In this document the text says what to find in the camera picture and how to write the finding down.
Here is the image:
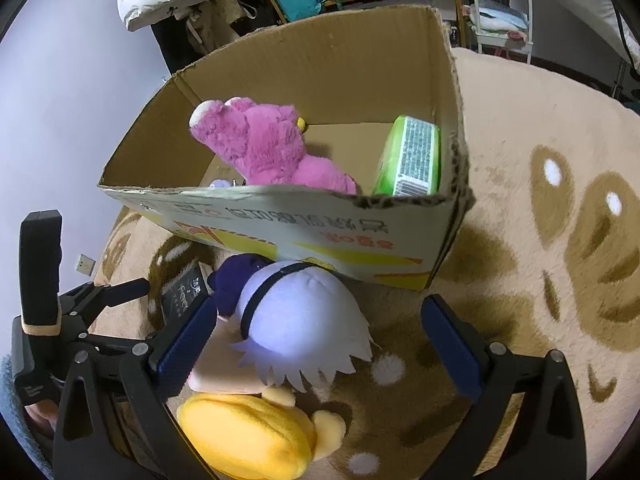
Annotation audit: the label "white-haired plush doll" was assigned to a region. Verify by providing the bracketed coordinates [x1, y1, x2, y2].
[189, 253, 380, 395]

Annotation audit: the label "person's left hand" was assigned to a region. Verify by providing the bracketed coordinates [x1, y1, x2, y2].
[24, 402, 57, 443]

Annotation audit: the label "yellow plush toy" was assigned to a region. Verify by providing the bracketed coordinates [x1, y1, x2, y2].
[176, 385, 347, 480]

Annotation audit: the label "beige hanging coat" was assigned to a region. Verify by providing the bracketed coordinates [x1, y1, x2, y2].
[185, 0, 253, 56]

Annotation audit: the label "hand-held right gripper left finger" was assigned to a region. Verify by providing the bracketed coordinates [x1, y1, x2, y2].
[52, 294, 219, 480]

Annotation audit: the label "cardboard box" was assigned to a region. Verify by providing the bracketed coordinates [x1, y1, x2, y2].
[96, 4, 476, 291]

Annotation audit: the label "white trolley cart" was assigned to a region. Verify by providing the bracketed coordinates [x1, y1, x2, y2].
[457, 0, 533, 63]

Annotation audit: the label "dark hanging coats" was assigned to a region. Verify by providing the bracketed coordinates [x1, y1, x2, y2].
[150, 15, 213, 76]

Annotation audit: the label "black printed packet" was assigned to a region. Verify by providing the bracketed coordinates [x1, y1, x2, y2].
[160, 261, 207, 323]

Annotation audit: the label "cream recliner chair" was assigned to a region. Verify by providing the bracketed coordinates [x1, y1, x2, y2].
[535, 0, 640, 73]

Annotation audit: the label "green tissue pack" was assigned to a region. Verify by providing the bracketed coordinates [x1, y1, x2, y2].
[371, 115, 442, 197]

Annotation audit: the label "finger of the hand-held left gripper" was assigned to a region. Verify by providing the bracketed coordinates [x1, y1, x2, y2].
[59, 278, 152, 328]
[75, 330, 157, 357]

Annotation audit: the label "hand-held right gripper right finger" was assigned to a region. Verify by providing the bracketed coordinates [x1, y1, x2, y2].
[420, 294, 587, 480]

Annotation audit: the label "light blue folded cloth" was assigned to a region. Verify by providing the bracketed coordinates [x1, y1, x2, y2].
[472, 0, 530, 33]

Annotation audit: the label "pink plush bear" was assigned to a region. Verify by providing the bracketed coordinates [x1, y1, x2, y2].
[189, 96, 358, 195]

